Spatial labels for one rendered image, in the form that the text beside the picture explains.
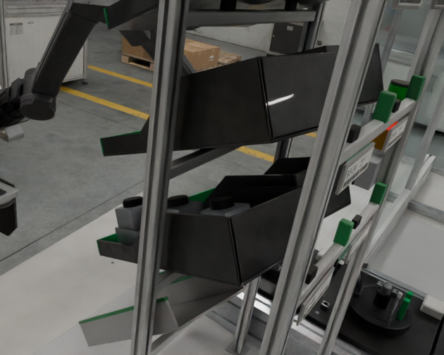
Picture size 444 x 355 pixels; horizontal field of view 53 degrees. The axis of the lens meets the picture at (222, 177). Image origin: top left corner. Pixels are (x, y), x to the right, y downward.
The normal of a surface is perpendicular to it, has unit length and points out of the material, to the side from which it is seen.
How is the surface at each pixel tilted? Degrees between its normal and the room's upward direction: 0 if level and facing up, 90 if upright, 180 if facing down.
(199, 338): 0
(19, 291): 0
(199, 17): 90
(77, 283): 0
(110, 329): 90
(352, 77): 90
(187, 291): 90
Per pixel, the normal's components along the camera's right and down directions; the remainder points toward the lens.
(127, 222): -0.73, 0.22
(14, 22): 0.88, 0.32
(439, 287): 0.15, -0.89
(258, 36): -0.46, 0.33
